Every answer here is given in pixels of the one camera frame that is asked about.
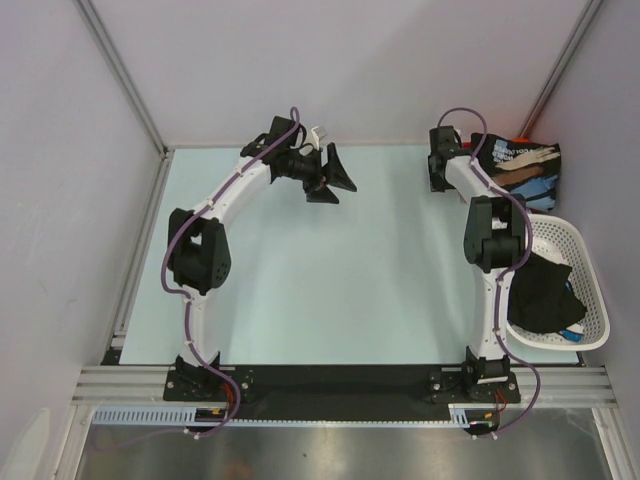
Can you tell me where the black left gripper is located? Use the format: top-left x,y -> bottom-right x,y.
285,143 -> 356,205

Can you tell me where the black t shirt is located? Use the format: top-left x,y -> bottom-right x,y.
507,253 -> 587,334
470,133 -> 562,212

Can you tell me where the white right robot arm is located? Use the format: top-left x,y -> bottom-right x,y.
428,126 -> 531,403

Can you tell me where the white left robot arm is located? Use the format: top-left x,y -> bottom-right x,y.
161,109 -> 357,402

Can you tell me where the white plastic laundry basket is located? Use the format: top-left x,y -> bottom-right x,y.
507,214 -> 611,352

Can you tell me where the black t shirt in basket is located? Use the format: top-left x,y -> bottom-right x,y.
507,253 -> 587,334

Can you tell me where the blue white garment in basket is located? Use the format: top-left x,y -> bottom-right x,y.
560,281 -> 587,342

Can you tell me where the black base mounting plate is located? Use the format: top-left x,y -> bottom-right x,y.
163,361 -> 521,422

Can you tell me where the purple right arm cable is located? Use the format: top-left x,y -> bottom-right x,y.
437,107 -> 542,441

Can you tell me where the right aluminium corner post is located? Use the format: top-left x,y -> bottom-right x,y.
519,0 -> 607,137

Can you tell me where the aluminium corner post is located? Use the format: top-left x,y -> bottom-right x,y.
519,0 -> 607,137
72,0 -> 168,157

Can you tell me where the white slotted cable duct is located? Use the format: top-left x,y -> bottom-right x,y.
92,406 -> 228,428

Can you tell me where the left aluminium corner post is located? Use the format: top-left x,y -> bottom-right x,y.
72,0 -> 168,157

